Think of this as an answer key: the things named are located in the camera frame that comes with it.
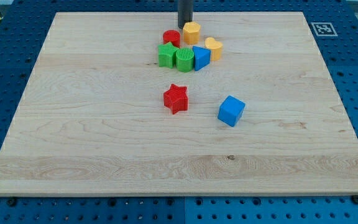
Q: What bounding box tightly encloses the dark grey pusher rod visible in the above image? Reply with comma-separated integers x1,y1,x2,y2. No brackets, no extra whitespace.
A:
177,0,194,29

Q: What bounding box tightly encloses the wooden board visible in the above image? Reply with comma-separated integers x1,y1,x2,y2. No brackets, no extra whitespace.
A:
0,12,358,197

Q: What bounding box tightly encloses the blue triangle block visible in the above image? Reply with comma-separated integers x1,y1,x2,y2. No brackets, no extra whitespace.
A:
193,46,211,71

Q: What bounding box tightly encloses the black bolt left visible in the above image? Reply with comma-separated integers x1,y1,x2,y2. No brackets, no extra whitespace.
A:
6,197,17,207

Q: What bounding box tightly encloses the yellow hexagon block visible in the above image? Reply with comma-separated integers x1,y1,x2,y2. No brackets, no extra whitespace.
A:
183,21,201,45

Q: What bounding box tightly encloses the red star block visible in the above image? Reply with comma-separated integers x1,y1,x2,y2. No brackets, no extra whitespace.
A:
163,84,188,114

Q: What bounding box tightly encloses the green star block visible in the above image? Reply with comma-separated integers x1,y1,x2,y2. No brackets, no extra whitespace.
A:
158,42,178,68

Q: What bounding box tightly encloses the black bolt right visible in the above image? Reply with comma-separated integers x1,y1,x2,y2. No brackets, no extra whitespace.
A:
351,195,358,205

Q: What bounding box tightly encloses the red cylinder block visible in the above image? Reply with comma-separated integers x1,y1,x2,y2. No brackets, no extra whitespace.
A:
162,29,181,48

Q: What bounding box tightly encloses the yellow heart block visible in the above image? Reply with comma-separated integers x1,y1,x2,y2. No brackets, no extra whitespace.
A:
204,37,223,61

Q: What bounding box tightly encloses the white fiducial marker tag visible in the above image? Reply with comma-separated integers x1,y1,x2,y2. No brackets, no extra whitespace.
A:
311,22,337,37

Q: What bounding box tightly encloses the green cylinder block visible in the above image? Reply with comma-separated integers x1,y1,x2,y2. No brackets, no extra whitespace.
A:
176,48,195,72

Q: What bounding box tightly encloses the black bolt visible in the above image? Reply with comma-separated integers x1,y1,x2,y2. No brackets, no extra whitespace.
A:
351,195,358,205
6,197,17,207

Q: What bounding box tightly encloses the blue cube block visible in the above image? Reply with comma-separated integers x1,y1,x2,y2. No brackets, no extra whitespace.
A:
218,95,246,127

